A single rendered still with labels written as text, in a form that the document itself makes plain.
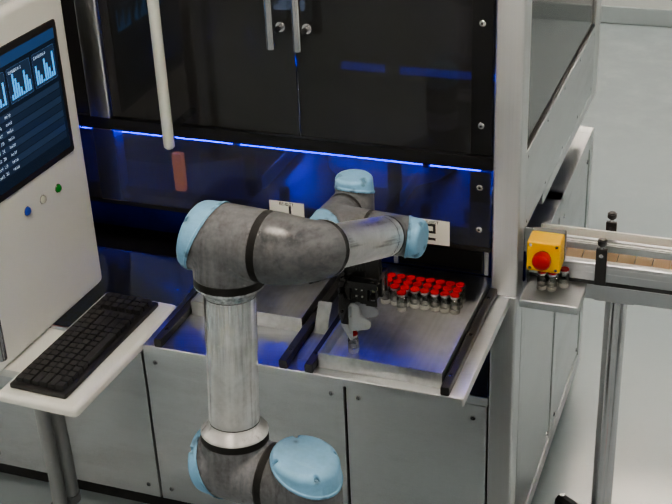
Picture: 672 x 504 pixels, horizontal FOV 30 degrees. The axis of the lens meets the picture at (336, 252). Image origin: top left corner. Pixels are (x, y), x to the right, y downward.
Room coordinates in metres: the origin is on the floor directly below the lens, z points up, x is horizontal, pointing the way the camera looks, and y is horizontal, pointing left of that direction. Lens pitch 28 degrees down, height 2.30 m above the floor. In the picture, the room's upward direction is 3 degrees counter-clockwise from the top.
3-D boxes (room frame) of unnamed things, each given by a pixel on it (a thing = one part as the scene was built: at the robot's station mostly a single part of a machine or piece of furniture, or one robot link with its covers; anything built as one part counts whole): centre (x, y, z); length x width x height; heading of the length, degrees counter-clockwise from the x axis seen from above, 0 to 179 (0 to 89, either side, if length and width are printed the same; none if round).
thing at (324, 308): (2.23, 0.05, 0.91); 0.14 x 0.03 x 0.06; 160
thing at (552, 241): (2.37, -0.45, 1.00); 0.08 x 0.07 x 0.07; 159
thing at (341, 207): (2.08, -0.01, 1.23); 0.11 x 0.11 x 0.08; 63
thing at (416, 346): (2.24, -0.14, 0.90); 0.34 x 0.26 x 0.04; 158
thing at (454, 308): (2.35, -0.18, 0.91); 0.18 x 0.02 x 0.05; 68
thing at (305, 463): (1.67, 0.07, 0.96); 0.13 x 0.12 x 0.14; 63
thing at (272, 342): (2.35, 0.01, 0.87); 0.70 x 0.48 x 0.02; 69
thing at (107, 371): (2.39, 0.59, 0.79); 0.45 x 0.28 x 0.03; 157
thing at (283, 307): (2.47, 0.14, 0.90); 0.34 x 0.26 x 0.04; 159
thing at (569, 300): (2.41, -0.48, 0.87); 0.14 x 0.13 x 0.02; 159
